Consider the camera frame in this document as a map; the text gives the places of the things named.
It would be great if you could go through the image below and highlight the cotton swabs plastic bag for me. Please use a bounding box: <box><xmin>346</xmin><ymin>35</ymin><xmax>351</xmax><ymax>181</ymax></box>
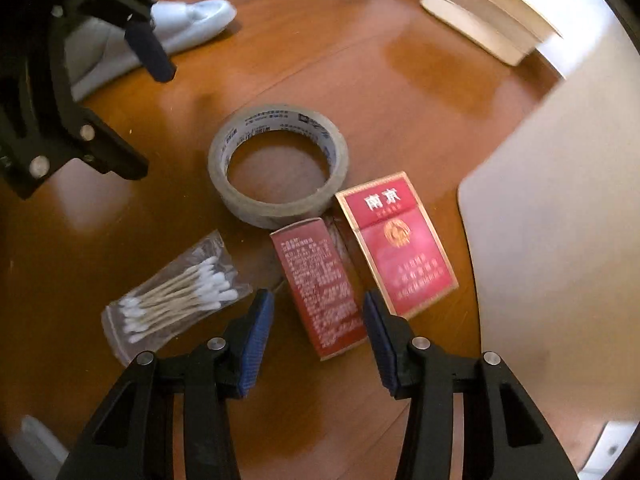
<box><xmin>101</xmin><ymin>231</ymin><xmax>252</xmax><ymax>365</ymax></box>

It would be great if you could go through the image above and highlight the clear packing tape roll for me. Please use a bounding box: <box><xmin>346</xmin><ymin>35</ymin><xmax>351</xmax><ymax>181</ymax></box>
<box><xmin>207</xmin><ymin>103</ymin><xmax>349</xmax><ymax>231</ymax></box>

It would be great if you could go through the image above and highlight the red Nanjing cigarette pack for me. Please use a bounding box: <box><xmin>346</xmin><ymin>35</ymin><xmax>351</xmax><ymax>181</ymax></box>
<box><xmin>335</xmin><ymin>171</ymin><xmax>458</xmax><ymax>318</ymax></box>

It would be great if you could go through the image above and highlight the dark red text box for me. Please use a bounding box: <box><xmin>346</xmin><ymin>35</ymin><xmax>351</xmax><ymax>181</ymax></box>
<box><xmin>270</xmin><ymin>218</ymin><xmax>367</xmax><ymax>361</ymax></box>

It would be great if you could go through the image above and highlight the beige square trash bin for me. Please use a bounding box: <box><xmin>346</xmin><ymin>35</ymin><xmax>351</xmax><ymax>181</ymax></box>
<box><xmin>456</xmin><ymin>24</ymin><xmax>640</xmax><ymax>426</ymax></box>

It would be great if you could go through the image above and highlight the grey left slipper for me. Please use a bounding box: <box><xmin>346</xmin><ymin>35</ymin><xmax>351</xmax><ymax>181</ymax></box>
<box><xmin>65</xmin><ymin>0</ymin><xmax>236</xmax><ymax>102</ymax></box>

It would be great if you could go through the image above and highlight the grey slipper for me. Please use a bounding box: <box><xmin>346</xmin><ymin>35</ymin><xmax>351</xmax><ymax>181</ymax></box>
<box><xmin>9</xmin><ymin>415</ymin><xmax>70</xmax><ymax>480</ymax></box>
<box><xmin>65</xmin><ymin>0</ymin><xmax>236</xmax><ymax>102</ymax></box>

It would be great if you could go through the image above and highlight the grey right slipper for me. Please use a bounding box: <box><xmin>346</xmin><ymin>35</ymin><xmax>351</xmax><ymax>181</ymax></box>
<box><xmin>9</xmin><ymin>415</ymin><xmax>70</xmax><ymax>480</ymax></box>

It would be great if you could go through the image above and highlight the beige oval lidded bucket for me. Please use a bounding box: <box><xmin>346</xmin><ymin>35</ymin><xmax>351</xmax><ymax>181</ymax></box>
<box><xmin>420</xmin><ymin>0</ymin><xmax>559</xmax><ymax>66</ymax></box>

